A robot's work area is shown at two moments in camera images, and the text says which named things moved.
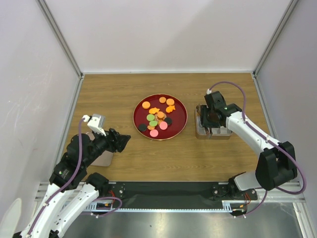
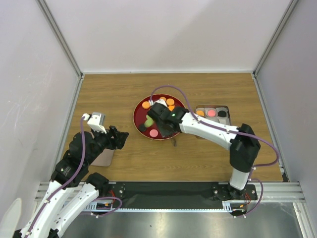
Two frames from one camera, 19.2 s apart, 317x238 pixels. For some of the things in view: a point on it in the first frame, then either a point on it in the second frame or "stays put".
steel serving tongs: [205, 119] → [166, 131]
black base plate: [177, 195] stays put
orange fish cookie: [170, 108] stays put
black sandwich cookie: [142, 127] stays put
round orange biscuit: [170, 101] stays put
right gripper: [216, 124] → [157, 123]
